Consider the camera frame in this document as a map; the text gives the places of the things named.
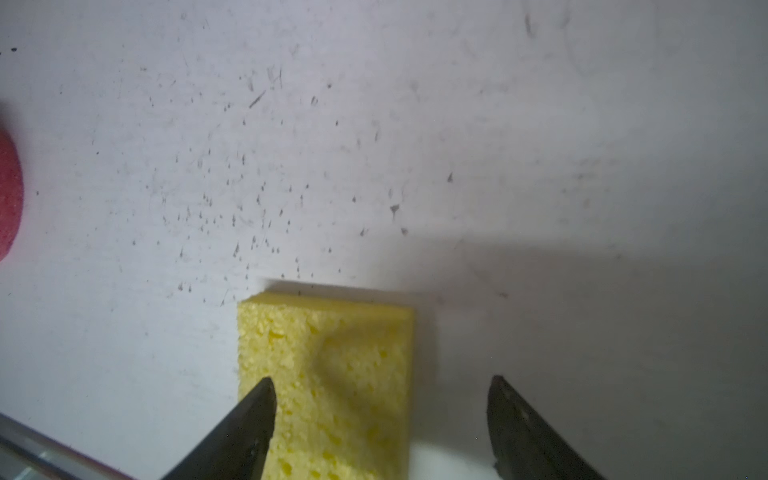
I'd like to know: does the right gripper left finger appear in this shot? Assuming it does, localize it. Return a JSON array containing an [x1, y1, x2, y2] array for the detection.
[[165, 377, 277, 480]]

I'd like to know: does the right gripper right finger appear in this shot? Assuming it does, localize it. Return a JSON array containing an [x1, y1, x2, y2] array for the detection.
[[486, 375, 604, 480]]

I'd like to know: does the yellow sponge front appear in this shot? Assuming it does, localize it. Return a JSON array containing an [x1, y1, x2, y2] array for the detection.
[[237, 292, 417, 479]]

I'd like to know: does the yellow smiley face sponge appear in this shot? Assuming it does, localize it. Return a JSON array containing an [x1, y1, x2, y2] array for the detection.
[[0, 130, 24, 260]]

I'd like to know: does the aluminium front rail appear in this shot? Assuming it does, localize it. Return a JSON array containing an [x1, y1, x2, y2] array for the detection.
[[1, 414, 130, 480]]

